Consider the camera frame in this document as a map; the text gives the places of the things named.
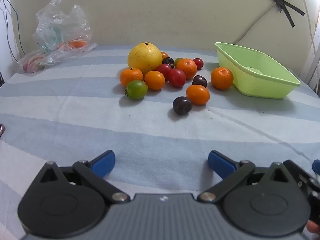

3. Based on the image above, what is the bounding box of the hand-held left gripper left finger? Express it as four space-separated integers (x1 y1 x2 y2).
32 150 130 203

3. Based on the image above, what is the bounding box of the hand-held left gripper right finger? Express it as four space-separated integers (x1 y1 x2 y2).
197 150 295 203

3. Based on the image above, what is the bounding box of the green plastic basket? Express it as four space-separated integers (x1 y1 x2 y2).
214 42 301 99

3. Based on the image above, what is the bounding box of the large yellow grapefruit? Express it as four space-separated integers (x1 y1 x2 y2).
127 42 163 75

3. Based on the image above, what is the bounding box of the person's right hand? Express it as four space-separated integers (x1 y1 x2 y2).
306 221 320 235

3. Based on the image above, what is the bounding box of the clear plastic bag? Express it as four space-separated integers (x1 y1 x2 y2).
18 0 98 73

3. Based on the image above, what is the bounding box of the black tape cross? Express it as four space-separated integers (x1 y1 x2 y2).
259 0 305 28

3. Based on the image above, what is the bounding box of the white power cable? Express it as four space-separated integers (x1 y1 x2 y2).
297 0 320 94

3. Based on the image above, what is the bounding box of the thin wall cable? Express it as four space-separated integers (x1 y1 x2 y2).
232 4 279 45

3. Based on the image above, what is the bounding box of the black cable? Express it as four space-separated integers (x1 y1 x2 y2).
0 0 26 62

